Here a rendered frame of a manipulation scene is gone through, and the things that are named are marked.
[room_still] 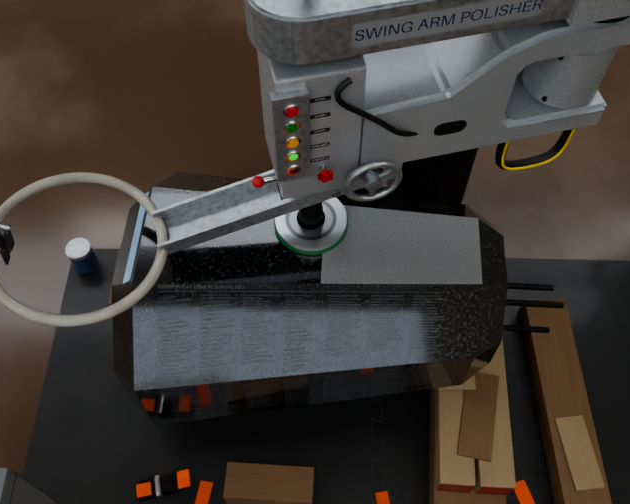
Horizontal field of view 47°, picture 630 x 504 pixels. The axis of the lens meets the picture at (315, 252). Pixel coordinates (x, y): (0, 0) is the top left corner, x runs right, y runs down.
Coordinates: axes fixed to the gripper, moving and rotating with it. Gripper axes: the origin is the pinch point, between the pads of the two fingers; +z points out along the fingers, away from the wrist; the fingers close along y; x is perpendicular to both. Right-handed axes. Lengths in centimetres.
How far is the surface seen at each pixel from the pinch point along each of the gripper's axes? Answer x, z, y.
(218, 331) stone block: -14, 10, 63
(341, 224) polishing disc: 14, -8, 96
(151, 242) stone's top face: 9.0, 1.7, 41.2
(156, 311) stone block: -10.2, 7.9, 44.9
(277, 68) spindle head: 6, -75, 72
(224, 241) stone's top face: 10, -1, 62
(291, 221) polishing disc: 15, -6, 81
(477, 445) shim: -31, 46, 150
